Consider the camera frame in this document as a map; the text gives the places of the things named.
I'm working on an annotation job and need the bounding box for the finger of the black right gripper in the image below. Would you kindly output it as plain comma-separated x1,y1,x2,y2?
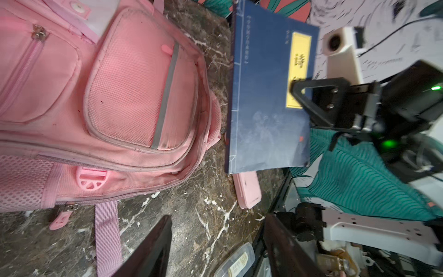
290,77,351,128

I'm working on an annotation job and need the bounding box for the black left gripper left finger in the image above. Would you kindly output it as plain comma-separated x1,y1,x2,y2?
114,215,173,277

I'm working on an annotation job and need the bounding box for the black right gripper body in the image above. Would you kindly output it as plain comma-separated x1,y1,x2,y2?
346,60,443,139

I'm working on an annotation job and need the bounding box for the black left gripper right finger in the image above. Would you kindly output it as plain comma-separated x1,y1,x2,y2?
264,214,324,277

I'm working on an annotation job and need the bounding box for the dark blue book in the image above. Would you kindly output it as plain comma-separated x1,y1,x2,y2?
225,1,319,174

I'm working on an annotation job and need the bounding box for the pink student backpack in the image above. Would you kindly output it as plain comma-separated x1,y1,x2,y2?
1,1,222,277

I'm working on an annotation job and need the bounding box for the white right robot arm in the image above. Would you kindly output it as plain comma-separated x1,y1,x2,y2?
278,60,443,266

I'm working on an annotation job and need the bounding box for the clear plastic eraser box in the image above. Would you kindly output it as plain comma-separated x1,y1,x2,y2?
214,242,256,277

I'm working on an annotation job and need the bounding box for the pink pencil case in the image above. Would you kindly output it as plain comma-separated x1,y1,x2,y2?
232,172,262,209

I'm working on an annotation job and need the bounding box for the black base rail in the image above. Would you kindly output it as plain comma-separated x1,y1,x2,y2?
246,169,301,277

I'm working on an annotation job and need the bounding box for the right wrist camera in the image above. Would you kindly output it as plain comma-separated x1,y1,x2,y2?
323,27,363,85

